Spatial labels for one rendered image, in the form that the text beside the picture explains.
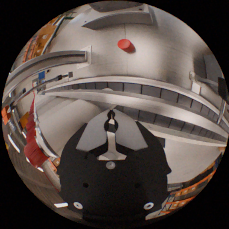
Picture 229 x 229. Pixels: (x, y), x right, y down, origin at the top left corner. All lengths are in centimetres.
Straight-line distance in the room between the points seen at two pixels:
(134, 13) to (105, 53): 18
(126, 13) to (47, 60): 23
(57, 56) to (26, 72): 11
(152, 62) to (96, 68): 17
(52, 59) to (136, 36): 23
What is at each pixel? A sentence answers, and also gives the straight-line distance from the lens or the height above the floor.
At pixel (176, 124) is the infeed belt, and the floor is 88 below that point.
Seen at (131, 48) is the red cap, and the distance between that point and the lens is 20.
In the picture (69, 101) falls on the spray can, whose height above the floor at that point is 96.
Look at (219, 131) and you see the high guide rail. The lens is 16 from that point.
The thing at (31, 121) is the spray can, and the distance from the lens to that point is 20.
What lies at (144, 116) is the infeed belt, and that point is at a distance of 17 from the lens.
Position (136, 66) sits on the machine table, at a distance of 20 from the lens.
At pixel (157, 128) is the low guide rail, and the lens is 15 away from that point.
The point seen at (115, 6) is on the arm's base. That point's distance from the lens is 25.
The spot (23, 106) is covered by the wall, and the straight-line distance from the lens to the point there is 811.
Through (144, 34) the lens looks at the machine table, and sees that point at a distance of 24.
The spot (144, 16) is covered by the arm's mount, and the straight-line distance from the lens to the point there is 24.
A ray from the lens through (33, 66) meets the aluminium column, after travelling 24.
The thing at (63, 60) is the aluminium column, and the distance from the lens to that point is 25.
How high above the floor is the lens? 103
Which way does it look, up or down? 49 degrees down
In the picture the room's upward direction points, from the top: 135 degrees counter-clockwise
